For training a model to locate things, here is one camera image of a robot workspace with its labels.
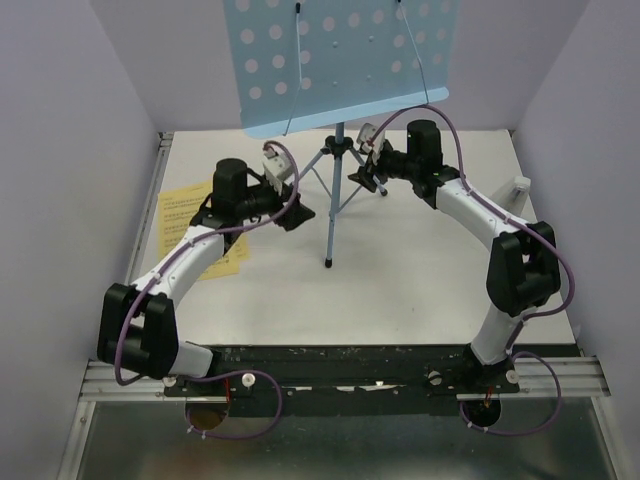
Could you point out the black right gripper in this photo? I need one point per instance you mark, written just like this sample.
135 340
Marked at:
376 170

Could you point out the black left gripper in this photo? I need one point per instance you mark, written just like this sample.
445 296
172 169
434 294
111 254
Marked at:
296 215

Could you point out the yellow sheet music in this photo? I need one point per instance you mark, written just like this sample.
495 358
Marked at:
229 264
175 210

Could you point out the light blue music stand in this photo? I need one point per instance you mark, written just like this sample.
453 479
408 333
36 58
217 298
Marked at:
304 64

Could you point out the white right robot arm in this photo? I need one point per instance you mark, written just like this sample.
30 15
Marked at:
522 272

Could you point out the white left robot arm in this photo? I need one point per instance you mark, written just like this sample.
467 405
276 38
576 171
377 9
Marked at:
138 328

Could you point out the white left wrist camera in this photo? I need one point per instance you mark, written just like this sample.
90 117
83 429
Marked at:
278 168

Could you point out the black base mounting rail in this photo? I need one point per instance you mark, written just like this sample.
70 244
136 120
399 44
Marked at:
331 381

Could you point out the aluminium frame rail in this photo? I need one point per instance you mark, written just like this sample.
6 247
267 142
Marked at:
71 463

